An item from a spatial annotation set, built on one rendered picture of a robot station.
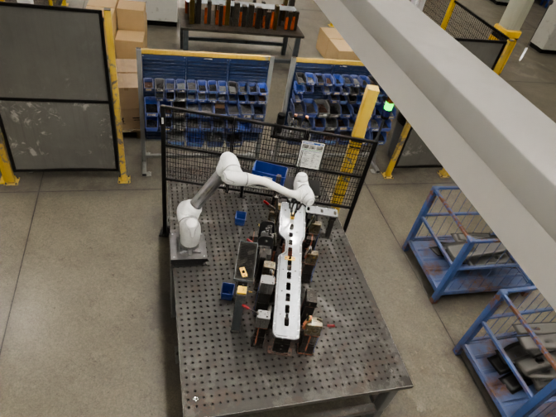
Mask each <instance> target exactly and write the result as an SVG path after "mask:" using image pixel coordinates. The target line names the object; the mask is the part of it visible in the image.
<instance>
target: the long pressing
mask: <svg viewBox="0 0 556 417"><path fill-rule="evenodd" d="M292 223H293V224H294V228H293V229H292V230H291V229H290V225H291V224H292ZM290 232H291V233H293V237H290ZM278 233H279V235H280V236H281V237H282V238H283V239H285V251H284V252H283V253H281V254H280V255H279V256H278V260H277V271H276V292H275V303H274V314H273V324H272V334H273V336H274V337H276V338H283V339H289V340H297V339H299V337H300V295H301V259H302V242H303V240H304V239H305V206H304V205H302V206H301V208H300V210H297V213H296V214H295V219H290V209H289V203H287V202H281V206H280V221H279V232H278ZM296 239H297V240H296ZM289 240H291V241H293V242H292V245H289ZM289 247H290V248H292V256H293V257H295V261H291V271H288V270H287V266H288V261H289V260H285V256H288V251H289ZM283 269H284V270H283ZM287 272H290V273H291V278H290V280H289V279H287ZM287 282H289V283H290V290H287V289H286V283H287ZM286 294H290V302H288V301H285V297H286ZM286 305H289V306H290V312H289V317H286V316H285V315H286V313H285V306H286ZM285 317H286V318H289V326H285Z"/></svg>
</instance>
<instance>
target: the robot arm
mask: <svg viewBox="0 0 556 417"><path fill-rule="evenodd" d="M223 182H224V183H226V184H228V185H236V186H247V185H264V186H265V187H268V188H270V189H273V190H274V191H276V192H279V193H281V194H283V195H285V196H288V197H291V199H289V209H290V212H291V215H290V216H292V213H293V207H294V205H295V204H296V208H295V211H294V216H295V214H296V213H297V210H300V208H301V206H302V204H304V205H306V206H310V205H312V204H313V203H314V200H315V198H314V193H313V191H312V189H311V188H310V187H309V182H308V176H307V175H306V174H305V173H304V172H300V173H298V174H297V175H296V177H295V181H294V188H293V190H290V189H287V188H285V187H283V186H281V185H278V184H277V183H276V182H274V181H272V180H269V179H267V178H264V177H261V176H258V175H252V174H249V173H246V172H242V170H241V168H240V164H239V161H238V159H237V157H236V156H235V155H234V154H233V153H231V152H229V151H227V152H224V153H223V154H222V155H221V156H220V159H219V162H218V165H217V167H216V171H215V172H214V173H213V175H212V176H211V177H210V178H209V179H208V181H207V182H206V183H205V184H204V186H203V187H202V188H201V189H200V191H199V192H198V193H197V194H196V195H195V196H194V197H193V198H192V199H188V200H184V201H182V202H181V203H180V204H179V205H178V207H177V218H178V223H179V225H180V236H178V237H177V239H178V241H179V254H183V253H188V254H189V257H191V256H192V253H201V250H200V246H199V239H200V233H201V226H200V223H199V221H198V218H199V215H200V214H201V212H202V206H203V205H204V204H205V203H206V202H207V200H208V199H209V198H210V197H211V196H212V194H213V193H214V192H215V191H216V190H217V188H218V187H219V186H220V185H221V184H222V183H223ZM291 200H292V202H293V204H292V206H290V201H291ZM299 202H300V206H299V207H298V203H299Z"/></svg>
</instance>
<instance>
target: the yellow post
mask: <svg viewBox="0 0 556 417"><path fill-rule="evenodd" d="M379 92H380V90H379V87H378V86H375V85H370V84H368V85H367V87H366V90H365V93H364V95H363V98H362V103H361V106H360V108H359V111H358V115H357V119H356V121H355V124H354V128H353V130H352V135H351V137H358V138H363V139H364V136H365V133H366V129H367V124H368V122H369V120H370V118H371V115H372V112H373V109H374V107H375V104H376V100H377V97H378V94H379ZM350 142H351V143H352V144H356V143H357V145H352V144H351V145H350V144H348V146H347V150H346V154H345V156H344V157H346V156H347V157H346V158H344V159H343V162H344V161H345V162H347V163H342V166H343V168H342V167H341V170H340V172H341V171H344V170H345V171H344V173H346V172H350V174H351V173H352V171H353V168H354V166H355V165H354V164H355V163H356V160H357V155H358V153H359V151H357V150H360V148H361V146H358V145H361V144H362V142H361V141H360V144H359V141H358V142H357V141H351V140H350V141H349V143H350ZM353 142H354V143H353ZM349 146H350V147H349ZM355 146H356V147H355ZM348 148H352V151H351V149H349V150H348ZM354 148H355V149H357V148H358V149H357V150H353V149H354ZM353 151H354V152H353ZM350 152H351V154H347V153H350ZM352 153H353V154H356V153H357V154H356V156H355V155H353V154H352ZM349 155H350V156H349ZM348 157H349V158H352V159H348ZM354 157H355V159H356V160H354V161H353V159H354ZM345 159H346V160H345ZM350 161H351V162H350ZM348 163H352V164H350V165H349V164H348ZM343 164H344V165H343ZM346 165H347V166H346ZM348 166H349V167H348ZM344 167H347V168H346V169H345V168H344ZM351 167H352V169H349V168H351ZM342 169H343V170H342ZM350 170H351V171H350ZM339 177H340V179H339ZM339 177H338V180H339V181H338V180H337V183H336V184H337V185H338V186H337V185H335V189H334V191H333V196H334V197H332V198H331V200H332V201H333V202H332V201H330V203H332V204H342V203H339V202H342V201H343V199H340V198H341V197H342V198H344V195H345V193H346V190H347V187H348V183H349V182H347V183H346V181H349V180H350V178H348V177H349V176H347V177H346V178H345V177H343V176H339ZM342 178H343V179H342ZM344 179H345V180H344ZM340 180H344V183H343V181H342V182H341V181H340ZM340 183H341V185H340ZM339 185H340V187H339ZM343 185H346V186H343ZM336 187H337V189H336ZM344 187H345V190H344V191H343V190H341V189H344ZM338 188H340V189H338ZM335 190H336V192H335ZM340 191H341V193H340ZM334 193H339V194H340V195H339V194H334ZM342 193H344V194H343V196H342V195H341V194H342ZM336 196H337V197H338V196H339V198H335V197H336ZM335 199H336V200H335ZM340 200H341V201H340ZM334 201H338V202H335V203H334Z"/></svg>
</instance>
